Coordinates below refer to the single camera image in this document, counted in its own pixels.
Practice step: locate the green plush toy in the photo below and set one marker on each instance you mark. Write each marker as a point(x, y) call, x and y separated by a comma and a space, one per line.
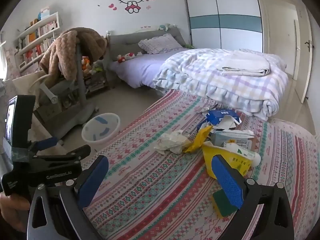
point(189, 46)

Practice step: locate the yellow plastic bag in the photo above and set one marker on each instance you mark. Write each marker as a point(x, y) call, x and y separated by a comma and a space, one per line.
point(208, 155)

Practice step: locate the white printed carton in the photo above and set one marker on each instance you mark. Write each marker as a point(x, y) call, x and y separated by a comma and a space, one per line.
point(220, 138)

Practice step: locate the green yellow sponge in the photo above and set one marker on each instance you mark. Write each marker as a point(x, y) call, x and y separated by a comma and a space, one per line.
point(220, 202)

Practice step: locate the teal storage box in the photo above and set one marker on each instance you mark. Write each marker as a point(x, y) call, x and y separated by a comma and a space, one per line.
point(44, 13)

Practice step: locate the white teal wardrobe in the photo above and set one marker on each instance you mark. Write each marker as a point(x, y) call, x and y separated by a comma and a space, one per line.
point(225, 17)

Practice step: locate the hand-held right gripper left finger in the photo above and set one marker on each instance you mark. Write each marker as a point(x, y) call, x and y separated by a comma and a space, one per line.
point(93, 177)

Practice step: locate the wooden nightstand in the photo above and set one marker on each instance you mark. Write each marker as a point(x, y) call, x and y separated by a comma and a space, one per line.
point(98, 83)

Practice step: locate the white bookshelf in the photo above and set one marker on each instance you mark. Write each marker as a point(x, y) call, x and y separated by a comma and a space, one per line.
point(47, 23)

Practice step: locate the orange plush toy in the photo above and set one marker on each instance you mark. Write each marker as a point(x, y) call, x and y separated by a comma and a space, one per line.
point(85, 62)

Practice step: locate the yellow snack wrapper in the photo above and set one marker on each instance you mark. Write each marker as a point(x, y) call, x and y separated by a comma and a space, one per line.
point(201, 137)

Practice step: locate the beige cloth bag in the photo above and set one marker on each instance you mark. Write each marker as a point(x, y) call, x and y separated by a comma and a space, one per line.
point(22, 83)

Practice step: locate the white squeeze tube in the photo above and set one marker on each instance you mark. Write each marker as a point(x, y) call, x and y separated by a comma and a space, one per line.
point(247, 155)

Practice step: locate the white plastic waste bin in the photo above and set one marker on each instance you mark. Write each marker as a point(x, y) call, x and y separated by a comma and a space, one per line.
point(90, 132)

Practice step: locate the white door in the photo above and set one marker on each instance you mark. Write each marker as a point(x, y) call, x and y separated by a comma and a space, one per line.
point(303, 67)

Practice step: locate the white paper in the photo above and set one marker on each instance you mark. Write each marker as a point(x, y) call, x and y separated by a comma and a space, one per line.
point(228, 123)

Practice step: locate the plaid folded quilt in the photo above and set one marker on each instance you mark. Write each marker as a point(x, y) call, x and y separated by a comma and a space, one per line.
point(212, 80)

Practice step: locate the brown fleece blanket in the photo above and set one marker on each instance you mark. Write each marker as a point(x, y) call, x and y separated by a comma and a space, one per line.
point(65, 52)

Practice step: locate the person's left hand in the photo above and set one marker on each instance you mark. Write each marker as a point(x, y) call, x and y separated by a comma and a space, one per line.
point(11, 208)

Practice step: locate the teal plush toy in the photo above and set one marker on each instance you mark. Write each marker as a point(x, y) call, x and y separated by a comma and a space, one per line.
point(166, 26)

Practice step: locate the white tissue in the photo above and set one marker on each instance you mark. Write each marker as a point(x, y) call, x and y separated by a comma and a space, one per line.
point(171, 141)

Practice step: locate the plaid pillow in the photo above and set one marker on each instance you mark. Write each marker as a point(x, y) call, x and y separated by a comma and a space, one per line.
point(161, 43)

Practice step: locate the red white plush toy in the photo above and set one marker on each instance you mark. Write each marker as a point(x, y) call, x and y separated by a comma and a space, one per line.
point(126, 56)

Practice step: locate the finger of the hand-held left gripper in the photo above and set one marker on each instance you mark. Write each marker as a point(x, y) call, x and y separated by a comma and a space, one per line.
point(77, 152)
point(47, 143)

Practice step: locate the folded white towel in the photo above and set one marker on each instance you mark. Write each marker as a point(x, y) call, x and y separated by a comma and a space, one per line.
point(247, 62)

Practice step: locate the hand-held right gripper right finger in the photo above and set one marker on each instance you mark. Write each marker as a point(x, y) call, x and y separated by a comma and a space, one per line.
point(227, 182)

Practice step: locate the grey bed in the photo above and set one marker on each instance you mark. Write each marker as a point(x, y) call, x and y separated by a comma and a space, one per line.
point(140, 67)

